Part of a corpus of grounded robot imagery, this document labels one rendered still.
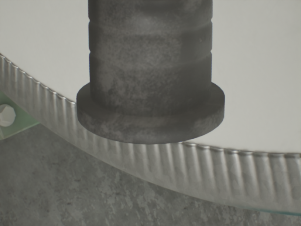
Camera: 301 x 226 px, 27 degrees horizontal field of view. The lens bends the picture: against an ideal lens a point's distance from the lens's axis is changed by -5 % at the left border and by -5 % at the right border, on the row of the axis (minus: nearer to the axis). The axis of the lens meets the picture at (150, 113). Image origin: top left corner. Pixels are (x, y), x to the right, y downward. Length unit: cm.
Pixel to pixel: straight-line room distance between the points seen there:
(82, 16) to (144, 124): 32
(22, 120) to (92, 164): 17
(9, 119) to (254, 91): 68
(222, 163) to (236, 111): 4
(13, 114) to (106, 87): 85
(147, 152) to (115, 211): 69
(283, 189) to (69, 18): 21
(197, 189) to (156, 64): 29
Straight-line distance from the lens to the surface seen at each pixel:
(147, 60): 16
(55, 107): 54
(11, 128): 103
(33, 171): 107
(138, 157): 48
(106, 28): 16
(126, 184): 117
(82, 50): 49
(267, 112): 38
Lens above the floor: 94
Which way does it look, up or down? 50 degrees down
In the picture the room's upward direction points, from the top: 77 degrees clockwise
